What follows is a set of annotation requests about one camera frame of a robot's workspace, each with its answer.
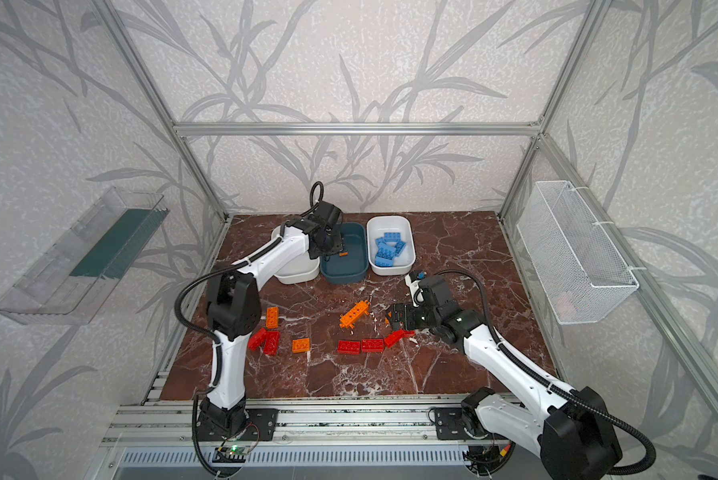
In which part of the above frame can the blue lego brick front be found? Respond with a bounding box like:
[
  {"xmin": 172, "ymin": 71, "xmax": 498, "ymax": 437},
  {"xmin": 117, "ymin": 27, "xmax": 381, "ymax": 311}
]
[{"xmin": 394, "ymin": 241, "xmax": 406, "ymax": 257}]

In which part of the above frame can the red lego brick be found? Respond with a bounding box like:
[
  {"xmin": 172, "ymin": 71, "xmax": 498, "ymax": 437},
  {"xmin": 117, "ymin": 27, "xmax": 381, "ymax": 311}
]
[
  {"xmin": 337, "ymin": 340, "xmax": 362, "ymax": 355},
  {"xmin": 361, "ymin": 338, "xmax": 386, "ymax": 353},
  {"xmin": 248, "ymin": 328, "xmax": 268, "ymax": 351},
  {"xmin": 384, "ymin": 329, "xmax": 406, "ymax": 348},
  {"xmin": 263, "ymin": 330, "xmax": 281, "ymax": 356}
]

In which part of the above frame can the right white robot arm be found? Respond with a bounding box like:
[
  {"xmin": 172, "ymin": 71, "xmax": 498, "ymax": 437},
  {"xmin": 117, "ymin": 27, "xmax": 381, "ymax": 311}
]
[{"xmin": 389, "ymin": 270, "xmax": 657, "ymax": 479}]

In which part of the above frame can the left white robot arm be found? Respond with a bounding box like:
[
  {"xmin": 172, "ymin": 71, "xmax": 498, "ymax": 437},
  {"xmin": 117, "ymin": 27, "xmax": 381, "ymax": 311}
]
[{"xmin": 174, "ymin": 181, "xmax": 343, "ymax": 438}]

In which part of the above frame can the red lego brick tilted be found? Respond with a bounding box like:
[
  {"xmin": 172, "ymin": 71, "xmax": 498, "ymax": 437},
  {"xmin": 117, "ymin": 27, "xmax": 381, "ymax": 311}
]
[{"xmin": 384, "ymin": 329, "xmax": 406, "ymax": 348}]

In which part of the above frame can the long orange lego brick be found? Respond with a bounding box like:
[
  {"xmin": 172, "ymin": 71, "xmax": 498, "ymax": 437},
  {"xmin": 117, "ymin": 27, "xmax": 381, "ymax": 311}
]
[{"xmin": 340, "ymin": 301, "xmax": 370, "ymax": 329}]

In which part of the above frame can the left white plastic bin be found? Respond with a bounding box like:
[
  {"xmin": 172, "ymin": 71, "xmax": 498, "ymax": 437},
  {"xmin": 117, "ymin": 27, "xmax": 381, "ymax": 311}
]
[{"xmin": 272, "ymin": 233, "xmax": 321, "ymax": 285}]

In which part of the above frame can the white plastic bin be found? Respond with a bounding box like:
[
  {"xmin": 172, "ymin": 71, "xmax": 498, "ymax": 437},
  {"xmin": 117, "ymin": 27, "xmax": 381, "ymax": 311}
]
[
  {"xmin": 366, "ymin": 215, "xmax": 416, "ymax": 276},
  {"xmin": 272, "ymin": 233, "xmax": 321, "ymax": 285}
]

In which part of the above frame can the teal plastic bin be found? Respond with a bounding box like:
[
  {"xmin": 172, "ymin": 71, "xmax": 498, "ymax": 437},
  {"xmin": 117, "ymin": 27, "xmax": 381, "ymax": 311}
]
[{"xmin": 320, "ymin": 222, "xmax": 369, "ymax": 285}]

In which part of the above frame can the right white plastic bin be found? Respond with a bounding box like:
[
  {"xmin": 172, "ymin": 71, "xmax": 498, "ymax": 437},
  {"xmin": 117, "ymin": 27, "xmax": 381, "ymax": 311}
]
[{"xmin": 366, "ymin": 215, "xmax": 416, "ymax": 276}]

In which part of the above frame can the right wiring bundle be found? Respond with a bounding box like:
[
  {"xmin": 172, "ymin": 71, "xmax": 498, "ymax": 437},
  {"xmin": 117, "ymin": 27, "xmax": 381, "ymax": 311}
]
[{"xmin": 463, "ymin": 442, "xmax": 516, "ymax": 475}]

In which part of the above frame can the left green circuit board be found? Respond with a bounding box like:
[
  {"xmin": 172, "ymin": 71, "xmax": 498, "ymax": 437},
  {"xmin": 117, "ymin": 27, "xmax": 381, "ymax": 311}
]
[{"xmin": 213, "ymin": 445, "xmax": 250, "ymax": 464}]

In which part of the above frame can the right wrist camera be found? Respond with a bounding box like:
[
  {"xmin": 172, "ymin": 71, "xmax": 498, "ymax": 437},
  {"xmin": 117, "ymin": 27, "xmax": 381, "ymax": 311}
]
[{"xmin": 405, "ymin": 271, "xmax": 452, "ymax": 307}]

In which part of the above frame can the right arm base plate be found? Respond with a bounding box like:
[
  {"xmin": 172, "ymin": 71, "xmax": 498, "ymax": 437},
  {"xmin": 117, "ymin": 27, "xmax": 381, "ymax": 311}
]
[{"xmin": 429, "ymin": 407, "xmax": 488, "ymax": 441}]

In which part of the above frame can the white wire mesh basket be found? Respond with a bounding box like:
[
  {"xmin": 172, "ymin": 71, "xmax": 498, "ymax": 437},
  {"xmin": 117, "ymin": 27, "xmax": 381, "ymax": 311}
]
[{"xmin": 517, "ymin": 180, "xmax": 640, "ymax": 325}]

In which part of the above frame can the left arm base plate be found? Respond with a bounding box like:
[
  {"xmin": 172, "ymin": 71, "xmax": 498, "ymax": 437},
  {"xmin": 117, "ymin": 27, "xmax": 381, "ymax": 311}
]
[{"xmin": 196, "ymin": 408, "xmax": 279, "ymax": 442}]

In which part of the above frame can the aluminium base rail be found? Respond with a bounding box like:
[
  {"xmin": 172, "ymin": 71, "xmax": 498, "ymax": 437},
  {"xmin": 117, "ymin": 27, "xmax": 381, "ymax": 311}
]
[{"xmin": 103, "ymin": 392, "xmax": 606, "ymax": 448}]

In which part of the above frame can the clear plastic wall tray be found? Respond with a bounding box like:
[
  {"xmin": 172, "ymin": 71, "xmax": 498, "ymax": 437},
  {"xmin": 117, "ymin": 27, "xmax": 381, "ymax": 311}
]
[{"xmin": 0, "ymin": 187, "xmax": 170, "ymax": 326}]

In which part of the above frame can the aluminium cage frame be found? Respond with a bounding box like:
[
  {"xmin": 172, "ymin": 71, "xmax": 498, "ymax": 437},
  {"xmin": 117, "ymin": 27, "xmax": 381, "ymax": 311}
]
[{"xmin": 92, "ymin": 1, "xmax": 718, "ymax": 420}]

